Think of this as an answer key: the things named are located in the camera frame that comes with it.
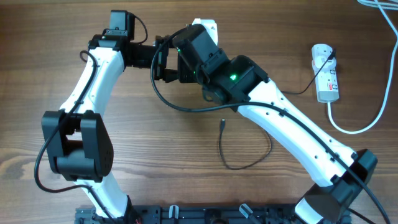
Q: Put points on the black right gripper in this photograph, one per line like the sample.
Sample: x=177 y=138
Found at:
x=185 y=74

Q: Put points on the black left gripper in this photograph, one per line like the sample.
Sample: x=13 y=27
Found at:
x=166 y=74

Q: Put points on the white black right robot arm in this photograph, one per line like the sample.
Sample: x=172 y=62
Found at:
x=339 y=173

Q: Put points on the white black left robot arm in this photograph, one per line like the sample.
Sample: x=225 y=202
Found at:
x=76 y=140

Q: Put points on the white power strip socket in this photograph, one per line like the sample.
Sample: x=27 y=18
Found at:
x=324 y=66

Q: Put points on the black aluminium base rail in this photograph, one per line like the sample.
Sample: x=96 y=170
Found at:
x=271 y=213

